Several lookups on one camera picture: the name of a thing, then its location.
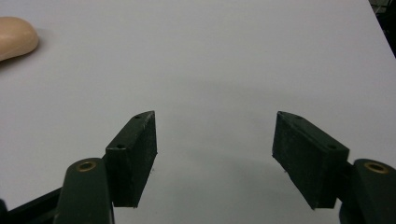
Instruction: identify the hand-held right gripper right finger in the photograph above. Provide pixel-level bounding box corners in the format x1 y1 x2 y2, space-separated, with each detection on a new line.
272 110 396 224

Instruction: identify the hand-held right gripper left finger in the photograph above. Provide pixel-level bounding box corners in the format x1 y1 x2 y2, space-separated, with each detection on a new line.
53 110 159 224

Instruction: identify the beige rounded object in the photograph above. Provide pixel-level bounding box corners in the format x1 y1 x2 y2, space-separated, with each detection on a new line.
0 16 40 63

